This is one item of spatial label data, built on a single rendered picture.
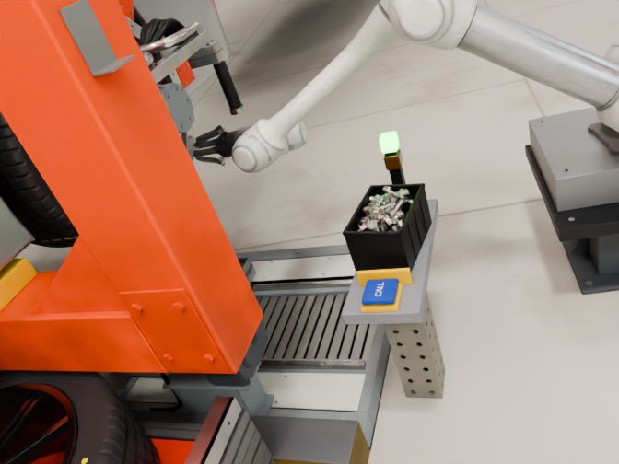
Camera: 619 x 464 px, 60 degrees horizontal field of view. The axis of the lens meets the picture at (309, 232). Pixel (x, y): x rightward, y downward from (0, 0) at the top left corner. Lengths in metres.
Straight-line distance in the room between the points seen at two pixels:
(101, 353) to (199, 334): 0.27
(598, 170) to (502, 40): 0.48
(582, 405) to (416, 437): 0.41
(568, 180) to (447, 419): 0.70
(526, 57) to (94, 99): 0.91
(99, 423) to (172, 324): 0.27
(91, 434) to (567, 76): 1.23
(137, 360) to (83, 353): 0.13
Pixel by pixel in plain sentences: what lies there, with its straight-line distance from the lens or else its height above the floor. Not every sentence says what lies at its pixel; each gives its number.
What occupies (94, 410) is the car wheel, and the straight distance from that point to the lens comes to 1.21.
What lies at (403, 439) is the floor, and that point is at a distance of 1.51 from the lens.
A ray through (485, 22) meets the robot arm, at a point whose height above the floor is 0.87.
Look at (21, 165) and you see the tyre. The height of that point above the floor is 0.90.
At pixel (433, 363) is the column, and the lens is 1.46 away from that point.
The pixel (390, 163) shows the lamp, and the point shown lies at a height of 0.59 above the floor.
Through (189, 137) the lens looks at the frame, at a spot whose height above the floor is 0.69.
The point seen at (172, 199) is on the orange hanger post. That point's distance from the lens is 0.90.
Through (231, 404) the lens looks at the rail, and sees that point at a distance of 1.20.
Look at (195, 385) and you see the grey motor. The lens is 1.53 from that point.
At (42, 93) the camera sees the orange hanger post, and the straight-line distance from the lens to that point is 0.84.
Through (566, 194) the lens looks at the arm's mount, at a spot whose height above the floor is 0.35.
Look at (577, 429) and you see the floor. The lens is 1.50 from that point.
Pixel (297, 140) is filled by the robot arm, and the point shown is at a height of 0.63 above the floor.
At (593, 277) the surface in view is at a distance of 1.84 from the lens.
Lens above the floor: 1.23
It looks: 32 degrees down
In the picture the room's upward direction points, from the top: 20 degrees counter-clockwise
